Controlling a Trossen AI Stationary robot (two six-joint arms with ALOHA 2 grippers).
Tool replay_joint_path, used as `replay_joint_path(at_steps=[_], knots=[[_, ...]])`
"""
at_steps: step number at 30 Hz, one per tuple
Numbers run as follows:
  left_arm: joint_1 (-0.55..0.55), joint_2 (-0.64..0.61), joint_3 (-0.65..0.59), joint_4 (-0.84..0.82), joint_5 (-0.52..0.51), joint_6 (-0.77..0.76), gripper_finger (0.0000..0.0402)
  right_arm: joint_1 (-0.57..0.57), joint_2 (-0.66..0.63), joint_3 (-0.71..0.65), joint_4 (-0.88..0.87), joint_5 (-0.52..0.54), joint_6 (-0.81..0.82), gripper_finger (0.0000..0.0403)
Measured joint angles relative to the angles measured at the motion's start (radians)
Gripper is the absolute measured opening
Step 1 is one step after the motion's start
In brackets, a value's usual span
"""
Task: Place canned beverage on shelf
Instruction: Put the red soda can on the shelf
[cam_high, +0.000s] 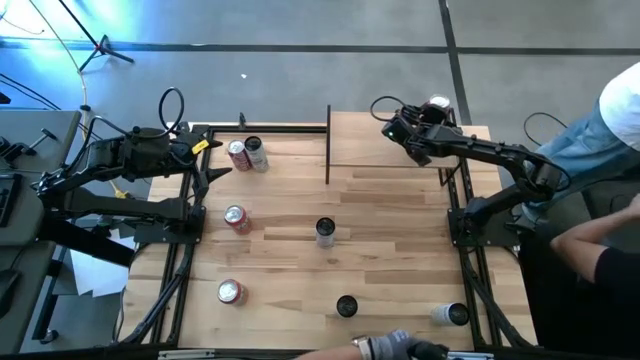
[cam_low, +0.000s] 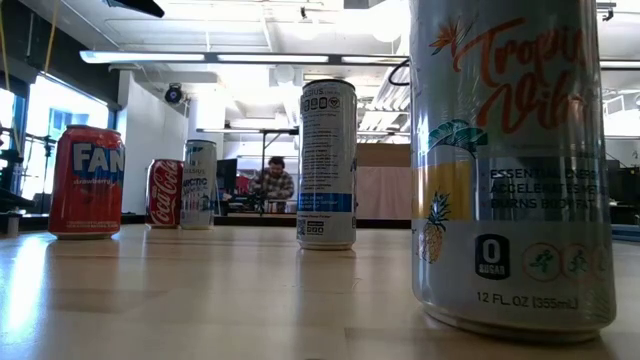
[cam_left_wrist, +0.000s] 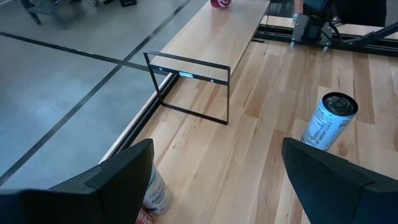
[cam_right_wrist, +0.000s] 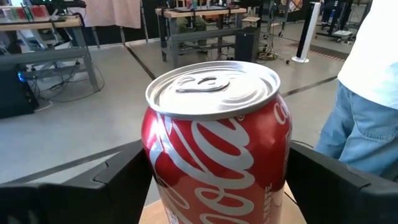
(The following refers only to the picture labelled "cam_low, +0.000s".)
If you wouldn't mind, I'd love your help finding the red Coca-Cola can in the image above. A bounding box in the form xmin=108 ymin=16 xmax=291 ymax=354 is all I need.
xmin=144 ymin=158 xmax=185 ymax=230

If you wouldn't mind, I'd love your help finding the white Celsius can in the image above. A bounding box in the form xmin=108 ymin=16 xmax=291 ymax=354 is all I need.
xmin=296 ymin=78 xmax=358 ymax=252

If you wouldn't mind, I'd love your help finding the overhead light bar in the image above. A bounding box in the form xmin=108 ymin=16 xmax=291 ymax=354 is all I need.
xmin=78 ymin=48 xmax=640 ymax=71

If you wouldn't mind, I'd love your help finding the black tripod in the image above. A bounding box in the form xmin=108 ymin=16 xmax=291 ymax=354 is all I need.
xmin=22 ymin=130 xmax=57 ymax=215

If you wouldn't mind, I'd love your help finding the black background monitor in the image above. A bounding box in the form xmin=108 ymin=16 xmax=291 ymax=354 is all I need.
xmin=216 ymin=158 xmax=239 ymax=197

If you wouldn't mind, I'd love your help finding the red Fanta strawberry can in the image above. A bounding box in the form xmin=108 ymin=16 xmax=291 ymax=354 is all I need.
xmin=47 ymin=124 xmax=126 ymax=241

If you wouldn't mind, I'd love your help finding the Celsius Arctic Vibe can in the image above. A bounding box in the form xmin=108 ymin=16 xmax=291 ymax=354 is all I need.
xmin=179 ymin=139 xmax=219 ymax=231

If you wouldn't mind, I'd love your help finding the person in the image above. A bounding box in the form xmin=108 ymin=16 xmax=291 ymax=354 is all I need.
xmin=248 ymin=155 xmax=296 ymax=215

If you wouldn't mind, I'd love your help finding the Celsius Tropical Vibe can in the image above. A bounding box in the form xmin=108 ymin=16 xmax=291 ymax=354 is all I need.
xmin=408 ymin=0 xmax=618 ymax=344

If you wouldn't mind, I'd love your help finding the blue floor mat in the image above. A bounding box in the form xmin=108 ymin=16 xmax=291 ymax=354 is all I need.
xmin=612 ymin=223 xmax=640 ymax=244

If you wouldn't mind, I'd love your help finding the yellow hanging cable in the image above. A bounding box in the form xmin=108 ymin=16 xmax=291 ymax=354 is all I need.
xmin=43 ymin=0 xmax=60 ymax=75

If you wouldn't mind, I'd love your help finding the black round ceiling camera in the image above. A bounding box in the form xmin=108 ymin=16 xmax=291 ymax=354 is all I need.
xmin=163 ymin=82 xmax=184 ymax=105

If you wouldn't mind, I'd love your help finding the black table frame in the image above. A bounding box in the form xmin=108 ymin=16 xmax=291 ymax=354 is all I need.
xmin=19 ymin=212 xmax=412 ymax=232

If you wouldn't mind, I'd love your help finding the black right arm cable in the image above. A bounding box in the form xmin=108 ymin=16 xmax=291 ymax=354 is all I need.
xmin=387 ymin=58 xmax=412 ymax=87

